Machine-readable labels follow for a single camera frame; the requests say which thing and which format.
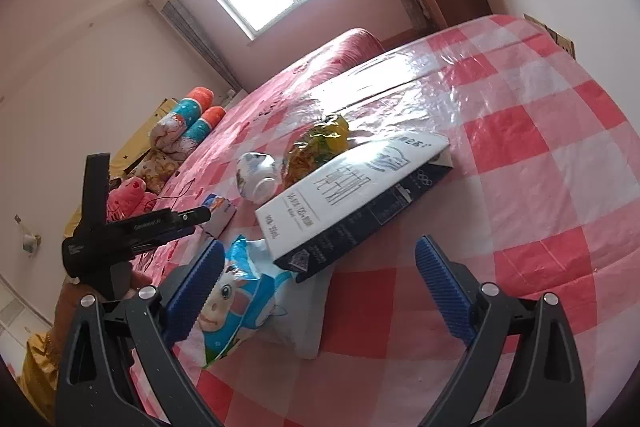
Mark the yellow sleeve forearm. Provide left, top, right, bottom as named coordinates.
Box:
left=17, top=326, right=68, bottom=426

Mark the red white checkered tablecloth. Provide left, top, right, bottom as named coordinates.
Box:
left=185, top=15, right=639, bottom=426

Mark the rolled colourful quilt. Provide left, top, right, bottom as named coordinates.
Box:
left=150, top=87, right=215, bottom=150
left=163, top=106, right=226, bottom=161

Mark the left plaid curtain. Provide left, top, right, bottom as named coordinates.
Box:
left=148, top=0, right=242, bottom=91

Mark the lower rolled colourful quilt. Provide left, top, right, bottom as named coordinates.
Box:
left=163, top=106, right=226, bottom=161

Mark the person's left hand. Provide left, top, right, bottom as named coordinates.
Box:
left=49, top=270, right=154, bottom=338

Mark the yellow green oatmeal bag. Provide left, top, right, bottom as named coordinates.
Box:
left=281, top=114, right=349, bottom=188

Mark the small white blue bottle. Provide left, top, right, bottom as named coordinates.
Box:
left=236, top=152, right=279, bottom=206

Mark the yellow headboard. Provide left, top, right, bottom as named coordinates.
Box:
left=64, top=96, right=180, bottom=238

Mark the upper rolled colourful quilt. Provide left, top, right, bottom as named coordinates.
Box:
left=150, top=87, right=215, bottom=150

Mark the pink love you bedspread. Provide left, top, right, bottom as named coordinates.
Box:
left=106, top=27, right=386, bottom=268

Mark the dark blue white carton box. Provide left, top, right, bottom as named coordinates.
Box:
left=256, top=131, right=452, bottom=283

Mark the small milk carton box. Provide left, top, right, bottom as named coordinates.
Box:
left=202, top=193, right=236, bottom=239

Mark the blue green cow bag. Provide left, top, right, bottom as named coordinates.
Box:
left=178, top=235, right=294, bottom=371

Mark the floral beige pillow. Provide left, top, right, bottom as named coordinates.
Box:
left=127, top=148, right=181, bottom=194

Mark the hanging bag on wall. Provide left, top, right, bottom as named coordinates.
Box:
left=14, top=215, right=41, bottom=257

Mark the white grey pouch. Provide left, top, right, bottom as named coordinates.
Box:
left=247, top=239, right=334, bottom=360

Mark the folded pink love blanket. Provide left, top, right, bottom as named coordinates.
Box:
left=106, top=176, right=157, bottom=222

